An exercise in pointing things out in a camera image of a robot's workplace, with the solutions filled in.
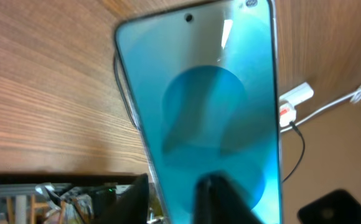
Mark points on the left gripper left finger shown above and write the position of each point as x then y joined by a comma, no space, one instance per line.
132,207

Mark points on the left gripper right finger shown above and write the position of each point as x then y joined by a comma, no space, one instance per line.
217,201

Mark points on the smartphone with blue screen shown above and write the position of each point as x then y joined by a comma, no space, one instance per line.
202,79

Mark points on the white plug charger adapter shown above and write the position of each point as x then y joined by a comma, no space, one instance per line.
287,114

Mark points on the white power strip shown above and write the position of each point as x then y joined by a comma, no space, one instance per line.
298,95

